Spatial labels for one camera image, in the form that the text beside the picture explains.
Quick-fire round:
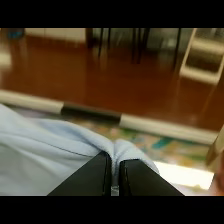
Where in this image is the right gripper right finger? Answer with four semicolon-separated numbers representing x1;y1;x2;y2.
118;158;184;197

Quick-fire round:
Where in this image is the light blue shirt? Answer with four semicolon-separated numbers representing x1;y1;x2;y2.
0;103;160;197

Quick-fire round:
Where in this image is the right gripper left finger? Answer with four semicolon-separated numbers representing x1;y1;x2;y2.
47;151;113;197

